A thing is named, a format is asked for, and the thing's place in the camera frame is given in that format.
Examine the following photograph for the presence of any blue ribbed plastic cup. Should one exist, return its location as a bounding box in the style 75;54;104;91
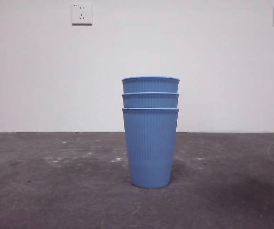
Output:
122;92;180;109
122;76;181;94
122;107;180;189

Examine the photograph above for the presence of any white wall socket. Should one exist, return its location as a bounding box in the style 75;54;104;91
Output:
71;3;93;26

